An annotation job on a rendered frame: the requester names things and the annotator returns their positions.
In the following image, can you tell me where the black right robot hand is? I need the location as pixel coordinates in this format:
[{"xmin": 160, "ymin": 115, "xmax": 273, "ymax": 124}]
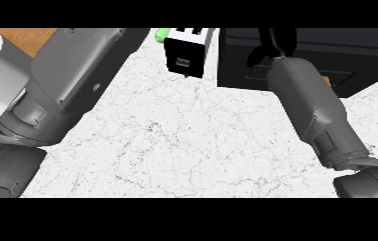
[{"xmin": 245, "ymin": 28, "xmax": 298, "ymax": 69}]

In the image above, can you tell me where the dark grey drawer cabinet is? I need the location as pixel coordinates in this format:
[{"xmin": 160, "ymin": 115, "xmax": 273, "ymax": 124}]
[{"xmin": 217, "ymin": 28, "xmax": 378, "ymax": 99}]

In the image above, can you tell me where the black and white box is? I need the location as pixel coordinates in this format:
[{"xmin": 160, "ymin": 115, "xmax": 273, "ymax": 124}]
[{"xmin": 162, "ymin": 28, "xmax": 218, "ymax": 80}]

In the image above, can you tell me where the green round object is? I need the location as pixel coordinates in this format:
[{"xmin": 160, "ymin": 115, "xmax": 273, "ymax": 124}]
[{"xmin": 153, "ymin": 28, "xmax": 172, "ymax": 44}]

